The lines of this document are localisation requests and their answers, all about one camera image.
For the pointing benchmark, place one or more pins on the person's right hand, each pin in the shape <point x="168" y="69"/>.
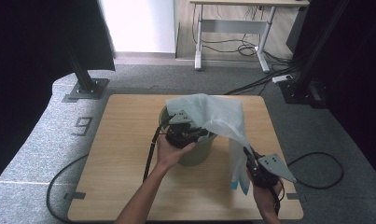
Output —
<point x="265" y="199"/>

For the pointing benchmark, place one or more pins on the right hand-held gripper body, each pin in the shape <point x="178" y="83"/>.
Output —
<point x="274" y="166"/>

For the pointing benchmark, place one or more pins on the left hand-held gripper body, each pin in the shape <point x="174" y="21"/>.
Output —
<point x="179" y="135"/>

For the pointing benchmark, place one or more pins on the green plastic bin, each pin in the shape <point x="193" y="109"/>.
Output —
<point x="198" y="155"/>

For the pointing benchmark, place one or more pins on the black metal stand grey base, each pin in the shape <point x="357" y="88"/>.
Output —
<point x="84" y="84"/>

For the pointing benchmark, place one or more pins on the white-legged wooden desk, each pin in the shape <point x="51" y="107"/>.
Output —
<point x="235" y="26"/>

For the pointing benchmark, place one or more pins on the white power strip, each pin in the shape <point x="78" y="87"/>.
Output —
<point x="282" y="78"/>

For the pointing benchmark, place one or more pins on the white blue-edged plastic bag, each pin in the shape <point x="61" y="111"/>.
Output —
<point x="220" y="118"/>

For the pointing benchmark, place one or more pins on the black curtain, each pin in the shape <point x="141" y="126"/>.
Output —
<point x="27" y="62"/>
<point x="356" y="62"/>

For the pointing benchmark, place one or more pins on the person's left hand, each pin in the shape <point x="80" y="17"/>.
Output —
<point x="167" y="155"/>

